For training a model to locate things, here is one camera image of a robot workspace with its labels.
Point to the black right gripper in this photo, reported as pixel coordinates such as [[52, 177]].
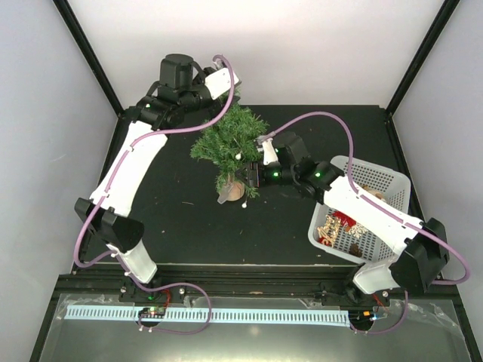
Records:
[[255, 173]]

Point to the small green christmas tree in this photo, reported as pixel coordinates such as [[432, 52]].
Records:
[[230, 142]]

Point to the white perforated plastic basket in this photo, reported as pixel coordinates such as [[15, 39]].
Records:
[[396, 188]]

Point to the red star ornament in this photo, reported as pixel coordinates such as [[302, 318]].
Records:
[[345, 220]]

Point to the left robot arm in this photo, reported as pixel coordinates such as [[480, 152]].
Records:
[[186, 98]]

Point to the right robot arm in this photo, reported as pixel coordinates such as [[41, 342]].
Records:
[[418, 247]]

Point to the round wooden tree base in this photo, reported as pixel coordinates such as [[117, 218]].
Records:
[[240, 188]]

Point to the gold merry christmas sign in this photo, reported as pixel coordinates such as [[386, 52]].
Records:
[[328, 233]]

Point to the wooden ornament pieces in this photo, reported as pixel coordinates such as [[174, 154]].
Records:
[[375, 193]]

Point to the white snowflake ornament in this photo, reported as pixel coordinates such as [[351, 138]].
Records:
[[357, 231]]

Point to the brown pine cone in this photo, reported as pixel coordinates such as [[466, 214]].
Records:
[[354, 250]]

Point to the left controller circuit board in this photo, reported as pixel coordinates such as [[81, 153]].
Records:
[[152, 312]]

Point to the controller circuit board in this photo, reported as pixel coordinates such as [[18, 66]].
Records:
[[368, 315], [152, 312]]

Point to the right controller circuit board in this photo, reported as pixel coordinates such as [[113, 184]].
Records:
[[368, 315]]

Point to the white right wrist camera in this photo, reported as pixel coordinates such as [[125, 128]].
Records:
[[265, 146]]

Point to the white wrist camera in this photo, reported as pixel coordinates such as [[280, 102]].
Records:
[[265, 146], [218, 83]]

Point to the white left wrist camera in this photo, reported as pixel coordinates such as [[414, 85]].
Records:
[[218, 83]]

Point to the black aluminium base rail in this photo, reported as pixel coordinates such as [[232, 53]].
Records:
[[326, 284]]

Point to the white slotted cable duct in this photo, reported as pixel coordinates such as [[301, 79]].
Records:
[[215, 315]]

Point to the right black frame post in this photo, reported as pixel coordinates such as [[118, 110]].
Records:
[[432, 35]]

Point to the black frame post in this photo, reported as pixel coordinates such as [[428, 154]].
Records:
[[65, 10], [432, 35]]

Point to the left black frame post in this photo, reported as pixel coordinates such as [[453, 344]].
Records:
[[65, 10]]

